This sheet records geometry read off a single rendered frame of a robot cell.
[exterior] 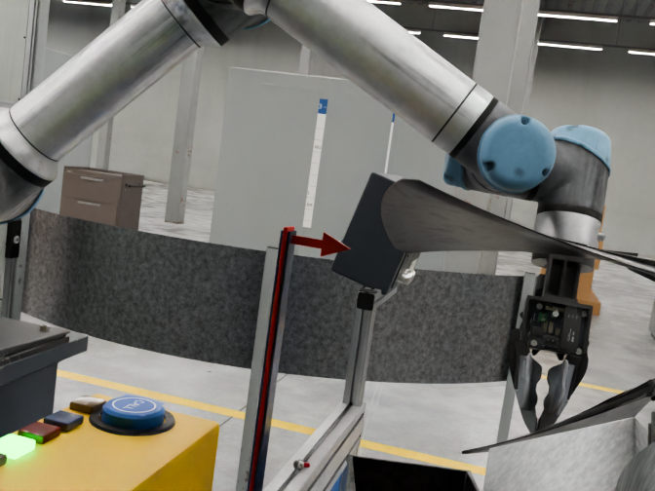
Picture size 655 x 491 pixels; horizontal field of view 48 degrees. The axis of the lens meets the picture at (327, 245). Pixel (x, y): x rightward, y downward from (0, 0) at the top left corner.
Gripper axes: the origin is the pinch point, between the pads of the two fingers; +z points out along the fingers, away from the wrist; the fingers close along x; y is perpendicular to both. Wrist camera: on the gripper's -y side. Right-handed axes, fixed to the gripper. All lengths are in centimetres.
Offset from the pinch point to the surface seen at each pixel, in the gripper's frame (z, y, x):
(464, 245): -15.2, 20.6, -10.4
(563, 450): 1.7, 21.6, 1.1
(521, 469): 4.1, 19.8, -2.0
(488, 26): -241, -348, -42
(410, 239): -14.9, 21.5, -15.5
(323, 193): -170, -550, -182
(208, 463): 7.0, 42.4, -23.2
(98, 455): 7, 50, -27
